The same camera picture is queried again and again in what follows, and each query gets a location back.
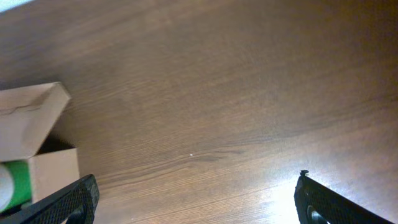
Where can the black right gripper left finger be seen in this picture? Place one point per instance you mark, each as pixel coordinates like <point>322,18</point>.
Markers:
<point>75,203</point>

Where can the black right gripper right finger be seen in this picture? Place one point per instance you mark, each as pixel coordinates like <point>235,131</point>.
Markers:
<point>316,203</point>

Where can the green tape roll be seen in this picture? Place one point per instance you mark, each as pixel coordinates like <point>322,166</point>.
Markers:
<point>15,184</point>

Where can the brown cardboard box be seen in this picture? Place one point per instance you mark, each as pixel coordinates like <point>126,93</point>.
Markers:
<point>28,114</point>

